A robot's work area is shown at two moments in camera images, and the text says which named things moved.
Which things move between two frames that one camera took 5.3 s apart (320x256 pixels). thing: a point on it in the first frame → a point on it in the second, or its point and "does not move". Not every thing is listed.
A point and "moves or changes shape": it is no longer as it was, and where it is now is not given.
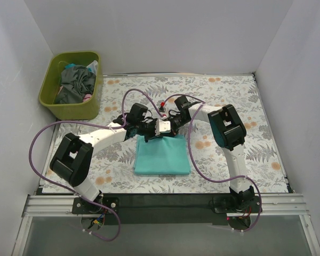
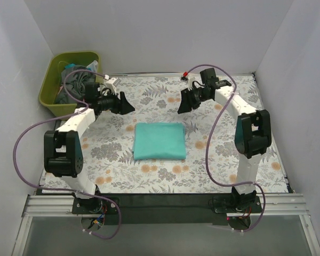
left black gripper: [151, 129] → [120, 103]
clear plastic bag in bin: [94, 66] does not move
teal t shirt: [161, 155] moves or changes shape
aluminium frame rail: [284, 205] does not move
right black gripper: [171, 125] → [189, 98]
